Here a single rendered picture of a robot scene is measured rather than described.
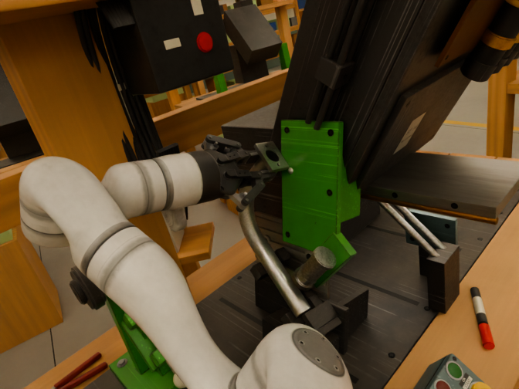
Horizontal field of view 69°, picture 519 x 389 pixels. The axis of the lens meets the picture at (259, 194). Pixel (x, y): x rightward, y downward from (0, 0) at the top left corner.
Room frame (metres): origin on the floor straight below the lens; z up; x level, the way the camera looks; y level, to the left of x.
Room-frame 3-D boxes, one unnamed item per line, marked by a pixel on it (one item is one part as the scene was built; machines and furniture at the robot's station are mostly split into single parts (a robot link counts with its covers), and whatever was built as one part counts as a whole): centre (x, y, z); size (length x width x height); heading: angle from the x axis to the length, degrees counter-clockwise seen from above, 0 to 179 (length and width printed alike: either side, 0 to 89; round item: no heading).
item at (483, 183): (0.63, -0.25, 1.11); 0.39 x 0.16 x 0.03; 38
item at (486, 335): (0.46, -0.31, 0.91); 0.13 x 0.02 x 0.02; 156
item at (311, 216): (0.57, -0.11, 1.17); 0.13 x 0.12 x 0.20; 128
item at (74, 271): (0.50, 0.29, 1.12); 0.07 x 0.03 x 0.08; 38
